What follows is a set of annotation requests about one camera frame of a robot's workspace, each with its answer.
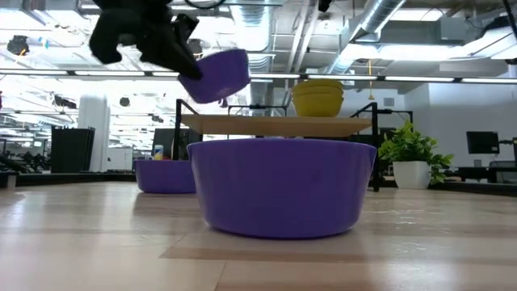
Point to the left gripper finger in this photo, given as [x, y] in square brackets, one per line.
[169, 52]
[186, 26]

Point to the blue mini bowl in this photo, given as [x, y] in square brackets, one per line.
[278, 190]
[220, 77]
[163, 178]

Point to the yellow pear print bowl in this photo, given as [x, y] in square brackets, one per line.
[317, 87]
[317, 108]

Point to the yellow and white canister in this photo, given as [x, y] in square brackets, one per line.
[159, 153]

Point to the white round column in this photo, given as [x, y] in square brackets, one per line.
[93, 133]

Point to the black hanging ceiling lamp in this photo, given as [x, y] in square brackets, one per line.
[18, 44]

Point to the wooden shelf with black legs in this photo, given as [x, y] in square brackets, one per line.
[274, 126]

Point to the black cabinet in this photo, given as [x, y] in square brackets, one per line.
[72, 149]

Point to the long ceiling light strip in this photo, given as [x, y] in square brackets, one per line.
[343, 77]

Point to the green plant in white pot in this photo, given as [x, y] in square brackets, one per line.
[410, 174]

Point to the black computer monitor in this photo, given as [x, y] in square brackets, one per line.
[482, 141]

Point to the silver spiral ventilation duct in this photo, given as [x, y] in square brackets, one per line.
[375, 16]
[258, 24]

